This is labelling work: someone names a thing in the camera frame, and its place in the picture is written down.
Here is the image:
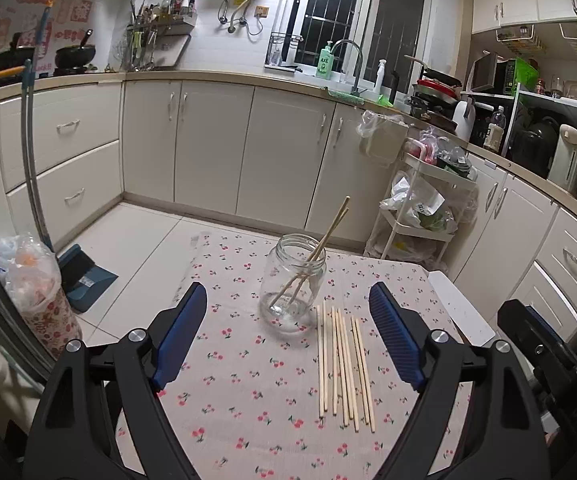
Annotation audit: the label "chrome faucet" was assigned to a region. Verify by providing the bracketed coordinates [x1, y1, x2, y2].
[331, 39, 367, 97]

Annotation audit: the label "white plastic bag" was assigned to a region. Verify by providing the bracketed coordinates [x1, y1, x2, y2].
[379, 172, 456, 233]

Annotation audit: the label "floral trash bin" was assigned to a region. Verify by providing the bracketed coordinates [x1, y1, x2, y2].
[16, 285, 84, 361]

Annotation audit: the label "hanging waste bin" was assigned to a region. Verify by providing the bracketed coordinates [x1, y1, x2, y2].
[358, 109, 409, 165]

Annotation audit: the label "wire undershelf basket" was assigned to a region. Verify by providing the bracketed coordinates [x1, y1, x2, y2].
[495, 24, 549, 56]

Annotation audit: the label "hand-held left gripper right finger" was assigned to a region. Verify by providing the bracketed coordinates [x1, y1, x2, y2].
[368, 281, 551, 480]

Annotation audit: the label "cream base cabinets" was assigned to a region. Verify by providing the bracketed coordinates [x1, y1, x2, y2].
[0, 70, 577, 361]

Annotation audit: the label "stacked pots and pans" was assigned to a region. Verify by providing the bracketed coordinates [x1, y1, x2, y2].
[407, 55, 464, 131]

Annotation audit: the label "green dish soap bottle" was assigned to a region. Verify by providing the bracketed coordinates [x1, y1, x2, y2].
[317, 40, 335, 79]

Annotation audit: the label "white table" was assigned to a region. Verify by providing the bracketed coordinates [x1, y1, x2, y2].
[427, 270, 496, 347]

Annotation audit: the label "cherry print tablecloth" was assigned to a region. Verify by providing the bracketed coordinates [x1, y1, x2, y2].
[113, 230, 474, 480]

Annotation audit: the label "white shelf rack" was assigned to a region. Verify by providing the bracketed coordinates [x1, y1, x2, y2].
[461, 82, 577, 196]

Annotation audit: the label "light wooden chopstick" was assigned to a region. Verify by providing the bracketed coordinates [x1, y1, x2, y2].
[267, 196, 351, 309]
[284, 207, 350, 307]

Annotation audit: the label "white rolling cart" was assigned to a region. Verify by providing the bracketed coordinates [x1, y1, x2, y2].
[365, 152, 478, 273]

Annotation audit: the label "black wire rack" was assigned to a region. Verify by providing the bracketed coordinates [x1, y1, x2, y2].
[266, 32, 303, 68]

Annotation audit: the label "blue dustpan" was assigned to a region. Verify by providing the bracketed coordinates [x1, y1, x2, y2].
[58, 244, 119, 313]

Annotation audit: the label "black wok orange handle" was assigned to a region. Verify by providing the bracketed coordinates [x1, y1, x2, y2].
[0, 35, 36, 81]

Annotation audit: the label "wall spice rack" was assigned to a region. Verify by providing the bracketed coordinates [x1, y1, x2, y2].
[127, 0, 199, 38]

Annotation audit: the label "barred kitchen window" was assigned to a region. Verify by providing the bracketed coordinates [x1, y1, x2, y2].
[283, 0, 434, 86]

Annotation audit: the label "clear glass jar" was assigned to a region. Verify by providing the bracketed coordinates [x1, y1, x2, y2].
[260, 233, 327, 335]

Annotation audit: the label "clear trash bag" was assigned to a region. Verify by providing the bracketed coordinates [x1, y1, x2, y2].
[0, 232, 64, 311]

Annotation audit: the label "white thermos jug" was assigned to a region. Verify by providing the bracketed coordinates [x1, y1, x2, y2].
[452, 100, 478, 143]

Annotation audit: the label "beige electric water boiler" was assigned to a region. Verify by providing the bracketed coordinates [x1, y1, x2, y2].
[548, 125, 577, 196]

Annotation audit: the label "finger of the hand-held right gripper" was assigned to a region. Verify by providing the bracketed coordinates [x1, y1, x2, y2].
[497, 299, 577, 377]

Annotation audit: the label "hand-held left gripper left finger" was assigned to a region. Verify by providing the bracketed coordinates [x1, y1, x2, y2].
[22, 281, 209, 480]

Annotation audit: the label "black rice cooker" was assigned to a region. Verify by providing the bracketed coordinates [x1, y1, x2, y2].
[511, 116, 560, 166]

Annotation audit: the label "microwave oven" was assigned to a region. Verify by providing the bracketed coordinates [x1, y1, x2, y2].
[471, 52, 516, 95]

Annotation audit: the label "green sink cloth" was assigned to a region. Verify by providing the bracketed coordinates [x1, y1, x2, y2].
[325, 87, 366, 106]

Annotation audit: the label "row of wooden chopsticks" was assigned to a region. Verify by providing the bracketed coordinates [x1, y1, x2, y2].
[317, 304, 376, 433]

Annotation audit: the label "clear plastic bottle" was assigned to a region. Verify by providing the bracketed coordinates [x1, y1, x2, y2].
[483, 106, 506, 153]

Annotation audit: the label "green box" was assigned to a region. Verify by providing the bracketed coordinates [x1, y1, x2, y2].
[515, 57, 541, 93]

